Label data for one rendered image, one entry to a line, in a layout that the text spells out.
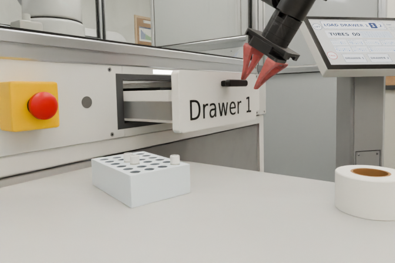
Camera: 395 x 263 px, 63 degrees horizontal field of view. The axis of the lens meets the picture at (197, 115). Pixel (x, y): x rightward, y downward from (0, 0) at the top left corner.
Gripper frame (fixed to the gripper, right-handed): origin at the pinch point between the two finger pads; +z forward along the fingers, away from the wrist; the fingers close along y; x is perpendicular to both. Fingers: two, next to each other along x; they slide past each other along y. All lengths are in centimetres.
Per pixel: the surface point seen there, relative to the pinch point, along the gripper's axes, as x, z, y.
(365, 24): -97, -23, 10
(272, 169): -164, 92, 22
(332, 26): -85, -16, 18
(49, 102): 36.4, 9.5, 9.1
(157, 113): 16.7, 10.8, 5.8
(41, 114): 37.7, 11.0, 8.3
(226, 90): 2.9, 3.8, 2.5
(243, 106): -4.4, 7.0, 0.4
